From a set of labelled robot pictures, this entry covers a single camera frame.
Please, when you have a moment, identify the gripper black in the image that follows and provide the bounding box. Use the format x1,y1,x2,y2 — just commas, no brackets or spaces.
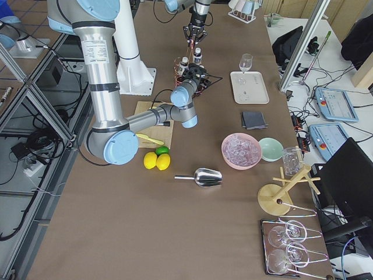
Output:
183,11,207,44
183,64,207,88

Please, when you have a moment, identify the copper wire bottle basket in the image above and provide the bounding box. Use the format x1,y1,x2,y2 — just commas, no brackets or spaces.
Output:
174,47,210,98

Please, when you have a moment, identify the tea bottle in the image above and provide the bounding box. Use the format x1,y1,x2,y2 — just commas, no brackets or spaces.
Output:
178,57,189,76
193,47,202,65

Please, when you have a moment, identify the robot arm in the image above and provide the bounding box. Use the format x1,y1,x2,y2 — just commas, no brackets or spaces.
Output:
164,0,211,46
47,1,206,165

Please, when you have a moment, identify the white cup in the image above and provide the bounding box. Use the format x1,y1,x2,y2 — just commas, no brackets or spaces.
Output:
228,0,238,10

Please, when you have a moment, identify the clear wine glass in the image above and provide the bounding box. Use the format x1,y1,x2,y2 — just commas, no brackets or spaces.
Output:
238,53,253,85

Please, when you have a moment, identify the pink cup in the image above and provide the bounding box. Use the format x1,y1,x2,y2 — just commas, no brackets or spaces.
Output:
234,0,246,12

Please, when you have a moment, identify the white cup rack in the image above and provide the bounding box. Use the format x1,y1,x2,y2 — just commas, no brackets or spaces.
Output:
228,10,256,23

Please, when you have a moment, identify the cream rabbit tray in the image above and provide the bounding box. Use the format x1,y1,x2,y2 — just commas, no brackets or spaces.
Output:
230,71,269,104

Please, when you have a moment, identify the blue cup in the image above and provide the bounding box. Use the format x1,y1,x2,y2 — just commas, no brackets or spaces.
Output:
242,0,258,15

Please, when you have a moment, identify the steel cylinder muddler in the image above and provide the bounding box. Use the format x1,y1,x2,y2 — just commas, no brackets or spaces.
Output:
157,121,171,127

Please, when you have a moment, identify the wooden cutting board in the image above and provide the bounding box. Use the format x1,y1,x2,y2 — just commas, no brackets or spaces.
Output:
135,101,174,149

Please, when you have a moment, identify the grey folded cloth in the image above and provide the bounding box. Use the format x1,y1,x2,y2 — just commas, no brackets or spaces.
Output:
241,111,268,130

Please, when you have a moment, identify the green lime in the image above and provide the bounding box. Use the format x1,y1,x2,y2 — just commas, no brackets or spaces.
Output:
155,146,169,156

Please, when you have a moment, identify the pink bowl of ice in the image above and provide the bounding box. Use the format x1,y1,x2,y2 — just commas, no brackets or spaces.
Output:
221,133,262,170

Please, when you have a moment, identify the lower yellow lemon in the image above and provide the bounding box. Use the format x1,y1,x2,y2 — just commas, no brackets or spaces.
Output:
156,153,171,171

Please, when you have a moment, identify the yellow lemon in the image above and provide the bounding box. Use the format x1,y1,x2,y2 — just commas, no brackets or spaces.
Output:
143,152,158,169
156,153,171,171

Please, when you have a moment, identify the upper yellow lemon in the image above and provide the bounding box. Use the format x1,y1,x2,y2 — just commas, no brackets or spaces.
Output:
143,152,158,169

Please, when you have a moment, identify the steel ice scoop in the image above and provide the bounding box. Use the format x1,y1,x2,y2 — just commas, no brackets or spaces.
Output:
174,167,223,188

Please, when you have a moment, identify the green bowl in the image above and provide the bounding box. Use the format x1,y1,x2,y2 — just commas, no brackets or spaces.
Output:
259,138,283,162

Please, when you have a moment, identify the clear measuring beaker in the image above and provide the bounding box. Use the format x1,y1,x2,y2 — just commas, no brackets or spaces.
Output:
282,147,303,176

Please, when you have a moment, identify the teach pendant far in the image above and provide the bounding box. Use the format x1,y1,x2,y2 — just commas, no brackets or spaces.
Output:
315,87,359,123

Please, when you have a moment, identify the teach pendant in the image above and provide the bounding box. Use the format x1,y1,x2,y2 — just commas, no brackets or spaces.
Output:
315,87,359,123
308,122,349,161

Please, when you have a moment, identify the teach pendant near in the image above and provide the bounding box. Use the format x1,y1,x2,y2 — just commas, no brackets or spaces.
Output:
308,122,349,161

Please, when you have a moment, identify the wooden glass stand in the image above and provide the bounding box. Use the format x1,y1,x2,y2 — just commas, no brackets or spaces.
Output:
257,163,321,216

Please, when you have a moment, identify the hanging wine glass upper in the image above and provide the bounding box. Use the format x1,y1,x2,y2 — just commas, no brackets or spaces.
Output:
268,220,322,249

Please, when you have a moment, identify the hanging wine glass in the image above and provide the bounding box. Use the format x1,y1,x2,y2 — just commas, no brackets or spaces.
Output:
268,220,322,249
266,242,329,275

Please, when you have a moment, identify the black glass holder tray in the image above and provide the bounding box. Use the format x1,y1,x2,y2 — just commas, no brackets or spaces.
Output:
261,219,333,279

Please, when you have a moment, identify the hanging wine glass lower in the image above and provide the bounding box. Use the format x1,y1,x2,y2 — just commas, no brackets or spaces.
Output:
266,242,329,275

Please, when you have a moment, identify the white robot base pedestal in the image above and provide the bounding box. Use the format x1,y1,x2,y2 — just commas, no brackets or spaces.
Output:
114,1,156,96

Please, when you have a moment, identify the aluminium frame post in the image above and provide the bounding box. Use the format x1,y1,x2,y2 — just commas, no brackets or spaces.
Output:
279,0,330,93

